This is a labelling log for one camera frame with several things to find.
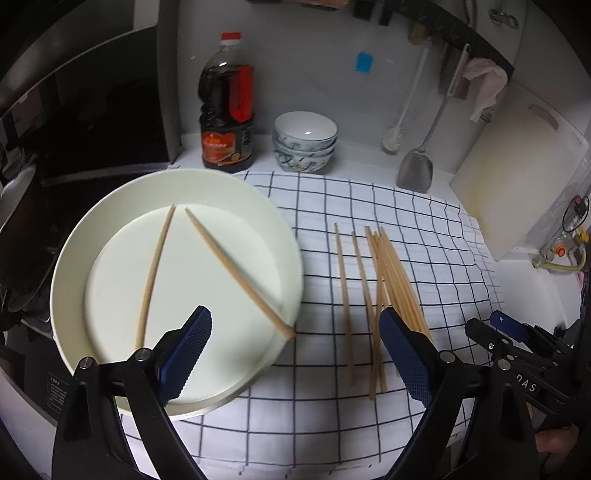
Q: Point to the pile of wooden chopsticks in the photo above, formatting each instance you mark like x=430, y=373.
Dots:
x=390, y=277

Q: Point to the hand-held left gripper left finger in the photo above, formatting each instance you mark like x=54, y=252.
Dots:
x=189, y=350

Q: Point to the pale round lid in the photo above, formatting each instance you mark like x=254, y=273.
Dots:
x=16, y=194

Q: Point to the metal spatula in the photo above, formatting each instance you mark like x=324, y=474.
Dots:
x=415, y=170

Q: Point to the person's right hand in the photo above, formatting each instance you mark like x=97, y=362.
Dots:
x=556, y=445

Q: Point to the white dish brush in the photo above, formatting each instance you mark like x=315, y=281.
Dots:
x=392, y=141

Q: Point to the white cutting board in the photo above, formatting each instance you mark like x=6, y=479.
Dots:
x=517, y=184

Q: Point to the metal wall bracket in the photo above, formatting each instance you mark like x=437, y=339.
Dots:
x=504, y=17

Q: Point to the pink rag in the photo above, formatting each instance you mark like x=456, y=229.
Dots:
x=485, y=83

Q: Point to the light bamboo chopstick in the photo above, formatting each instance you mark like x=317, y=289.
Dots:
x=231, y=267
x=154, y=277

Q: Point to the black wall rail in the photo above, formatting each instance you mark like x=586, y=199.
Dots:
x=461, y=37

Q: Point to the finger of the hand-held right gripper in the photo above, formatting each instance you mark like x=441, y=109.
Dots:
x=508, y=323
x=482, y=334

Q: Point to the dark soy sauce bottle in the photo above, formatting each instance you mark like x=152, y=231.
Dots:
x=226, y=115

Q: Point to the brown hanging utensil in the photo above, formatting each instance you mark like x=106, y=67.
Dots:
x=418, y=33

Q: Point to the floral ceramic bowl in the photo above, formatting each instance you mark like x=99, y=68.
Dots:
x=304, y=124
x=302, y=150
x=302, y=164

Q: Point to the black range hood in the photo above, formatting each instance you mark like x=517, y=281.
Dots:
x=92, y=115

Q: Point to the blue wall hook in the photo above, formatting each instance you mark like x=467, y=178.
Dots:
x=364, y=63

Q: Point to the white checkered cloth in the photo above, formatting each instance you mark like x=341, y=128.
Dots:
x=314, y=277

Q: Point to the white round basin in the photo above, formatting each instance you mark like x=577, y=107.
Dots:
x=115, y=277

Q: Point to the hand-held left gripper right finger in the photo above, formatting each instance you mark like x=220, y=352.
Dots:
x=406, y=355

